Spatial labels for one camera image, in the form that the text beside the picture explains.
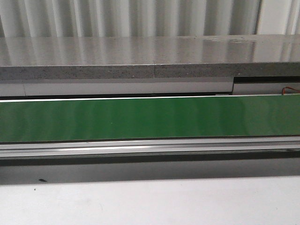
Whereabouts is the grey stone counter slab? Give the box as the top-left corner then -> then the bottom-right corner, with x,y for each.
0,35 -> 300,81

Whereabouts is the green conveyor belt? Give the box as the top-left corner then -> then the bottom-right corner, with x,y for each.
0,95 -> 300,143

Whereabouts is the white corrugated curtain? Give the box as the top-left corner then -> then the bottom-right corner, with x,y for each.
0,0 -> 300,38

